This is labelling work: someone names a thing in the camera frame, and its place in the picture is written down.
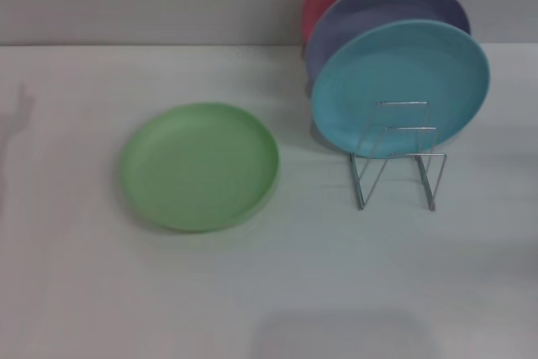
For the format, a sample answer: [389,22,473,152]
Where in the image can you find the green plastic plate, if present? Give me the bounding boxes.
[119,101,281,234]

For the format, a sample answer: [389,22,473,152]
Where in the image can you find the light blue plastic plate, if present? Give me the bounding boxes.
[310,18,491,154]

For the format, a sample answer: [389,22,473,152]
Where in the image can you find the purple plastic plate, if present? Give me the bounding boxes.
[305,0,472,82]

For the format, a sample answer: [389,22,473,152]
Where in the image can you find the metal wire plate rack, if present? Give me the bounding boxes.
[348,101,447,212]

